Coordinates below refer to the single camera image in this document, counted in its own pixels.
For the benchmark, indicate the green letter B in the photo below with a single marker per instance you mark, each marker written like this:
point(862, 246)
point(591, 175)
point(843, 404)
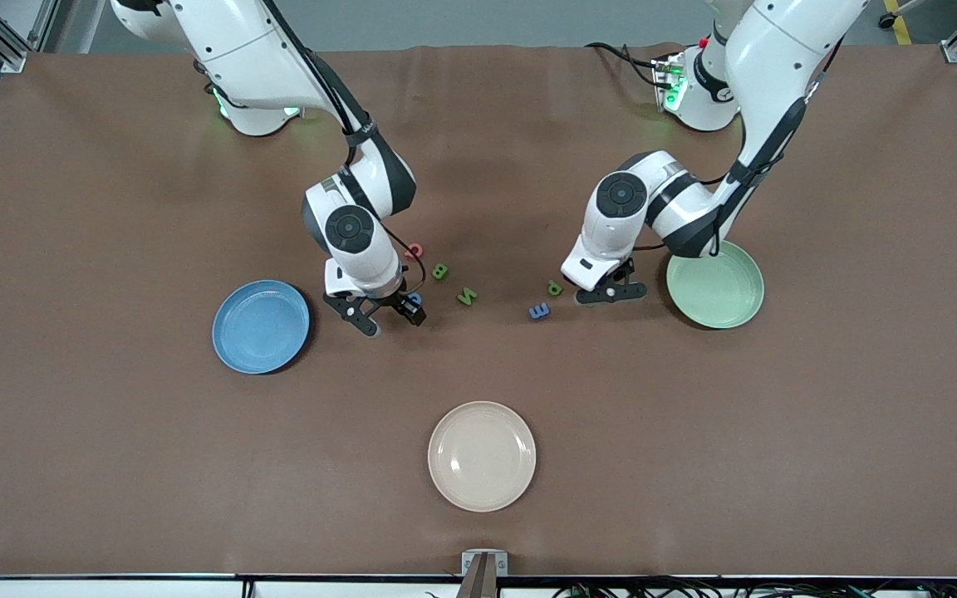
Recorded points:
point(436, 272)

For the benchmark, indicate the pink letter Q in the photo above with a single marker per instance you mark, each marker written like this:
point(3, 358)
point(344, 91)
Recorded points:
point(408, 252)

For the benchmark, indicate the green letter N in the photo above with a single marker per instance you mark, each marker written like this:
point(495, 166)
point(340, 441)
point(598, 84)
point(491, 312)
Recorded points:
point(468, 296)

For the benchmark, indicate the blue letter e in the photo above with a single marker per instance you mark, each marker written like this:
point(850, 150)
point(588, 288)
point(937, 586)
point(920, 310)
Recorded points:
point(539, 311)

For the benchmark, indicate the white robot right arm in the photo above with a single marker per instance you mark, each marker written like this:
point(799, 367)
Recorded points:
point(254, 58)

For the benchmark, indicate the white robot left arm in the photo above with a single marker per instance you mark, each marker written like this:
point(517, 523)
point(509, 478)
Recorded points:
point(769, 58)

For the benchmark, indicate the blue plate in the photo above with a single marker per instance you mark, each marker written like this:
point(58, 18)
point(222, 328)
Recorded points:
point(258, 328)

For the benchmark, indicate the green plate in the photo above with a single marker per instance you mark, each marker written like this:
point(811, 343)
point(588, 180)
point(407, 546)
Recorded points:
point(719, 291)

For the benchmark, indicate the beige plate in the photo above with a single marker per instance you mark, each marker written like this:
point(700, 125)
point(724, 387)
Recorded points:
point(482, 457)

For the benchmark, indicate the brown table mat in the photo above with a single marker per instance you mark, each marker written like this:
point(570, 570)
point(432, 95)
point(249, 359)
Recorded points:
point(113, 457)

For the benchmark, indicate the black caster wheel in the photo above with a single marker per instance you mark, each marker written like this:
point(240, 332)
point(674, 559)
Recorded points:
point(887, 21)

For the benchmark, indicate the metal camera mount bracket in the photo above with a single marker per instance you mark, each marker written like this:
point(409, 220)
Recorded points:
point(484, 573)

